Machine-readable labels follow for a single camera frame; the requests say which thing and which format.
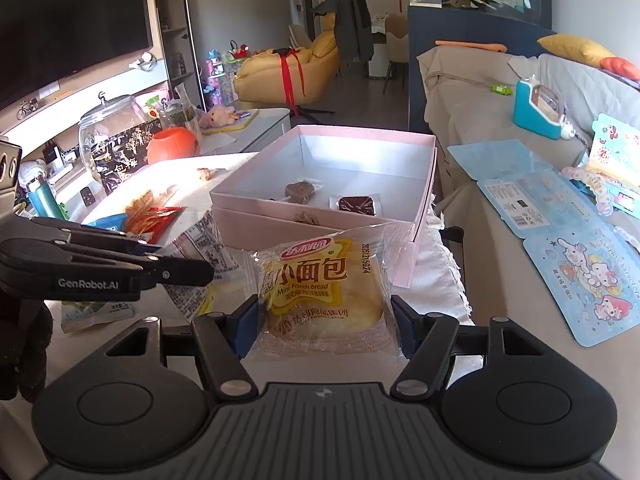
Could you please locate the orange cushion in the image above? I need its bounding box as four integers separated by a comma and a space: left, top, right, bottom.
599, 56, 640, 82

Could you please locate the pink plush toy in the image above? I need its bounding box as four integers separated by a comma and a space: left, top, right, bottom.
200, 104, 239, 129

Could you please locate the red yellow snack packet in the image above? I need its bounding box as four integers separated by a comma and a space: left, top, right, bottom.
124, 189, 155, 222

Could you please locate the round brown snack packet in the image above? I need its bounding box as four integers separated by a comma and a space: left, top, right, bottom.
282, 179, 325, 207

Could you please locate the yellow mat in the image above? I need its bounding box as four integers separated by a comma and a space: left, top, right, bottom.
200, 108, 261, 136

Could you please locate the green water bottle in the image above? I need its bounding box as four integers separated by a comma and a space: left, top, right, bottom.
26, 179, 60, 222

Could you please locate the glass jar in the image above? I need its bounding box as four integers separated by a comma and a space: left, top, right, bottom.
78, 91, 152, 182

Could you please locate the round bread yellow packet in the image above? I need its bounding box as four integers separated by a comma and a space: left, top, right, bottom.
247, 224, 408, 363

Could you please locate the long bread clear packet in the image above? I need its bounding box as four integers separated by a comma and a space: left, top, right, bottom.
167, 209, 257, 323

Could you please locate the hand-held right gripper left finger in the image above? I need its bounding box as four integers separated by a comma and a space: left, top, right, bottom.
101, 294, 262, 397

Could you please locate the grey covered sofa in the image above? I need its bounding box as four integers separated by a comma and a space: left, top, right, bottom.
416, 44, 640, 480

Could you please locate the cartoon pop-up card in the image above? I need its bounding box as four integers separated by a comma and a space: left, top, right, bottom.
561, 112, 640, 217

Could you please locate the yellow armchair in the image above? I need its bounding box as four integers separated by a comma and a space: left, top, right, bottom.
234, 24, 342, 107

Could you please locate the dark hanging coat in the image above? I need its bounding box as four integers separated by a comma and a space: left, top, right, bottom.
331, 0, 375, 65

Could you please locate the blue printed card sheet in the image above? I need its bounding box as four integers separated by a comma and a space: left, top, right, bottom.
476, 169, 602, 239

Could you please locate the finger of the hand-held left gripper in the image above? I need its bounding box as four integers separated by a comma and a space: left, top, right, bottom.
50, 244, 217, 292
30, 217, 162, 257

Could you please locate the black television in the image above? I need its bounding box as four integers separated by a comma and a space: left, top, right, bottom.
0, 0, 155, 112

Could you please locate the pink cardboard box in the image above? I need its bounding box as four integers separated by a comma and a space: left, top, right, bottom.
209, 125, 439, 289

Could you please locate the green yellow toy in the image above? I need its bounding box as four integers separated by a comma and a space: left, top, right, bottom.
144, 91, 167, 122

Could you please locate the beige dining chair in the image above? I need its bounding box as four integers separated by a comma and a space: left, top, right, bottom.
384, 14, 410, 82

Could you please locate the blue toy device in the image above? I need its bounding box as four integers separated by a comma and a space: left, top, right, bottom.
513, 74, 577, 142

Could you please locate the red barcode snack packet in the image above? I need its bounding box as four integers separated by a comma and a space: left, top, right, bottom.
127, 206, 185, 247

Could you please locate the orange pumpkin container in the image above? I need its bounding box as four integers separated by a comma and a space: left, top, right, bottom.
146, 127, 202, 166

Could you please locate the brown square snack packet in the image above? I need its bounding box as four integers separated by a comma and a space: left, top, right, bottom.
329, 194, 385, 219

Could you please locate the red ribbon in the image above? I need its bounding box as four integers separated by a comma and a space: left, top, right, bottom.
272, 46, 308, 103

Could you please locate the black printed bag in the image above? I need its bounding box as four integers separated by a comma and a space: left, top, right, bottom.
91, 120, 170, 197

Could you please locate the cartoon sticker pack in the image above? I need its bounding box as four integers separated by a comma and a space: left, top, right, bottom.
521, 224, 640, 347

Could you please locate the white low table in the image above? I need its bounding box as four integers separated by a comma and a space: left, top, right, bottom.
199, 107, 292, 155

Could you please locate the yellow pillow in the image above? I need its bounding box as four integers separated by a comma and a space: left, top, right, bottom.
536, 33, 617, 69

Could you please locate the light blue card sheet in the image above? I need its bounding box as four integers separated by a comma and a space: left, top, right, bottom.
446, 138, 555, 192

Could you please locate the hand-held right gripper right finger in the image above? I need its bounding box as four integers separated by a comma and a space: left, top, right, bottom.
389, 294, 549, 397

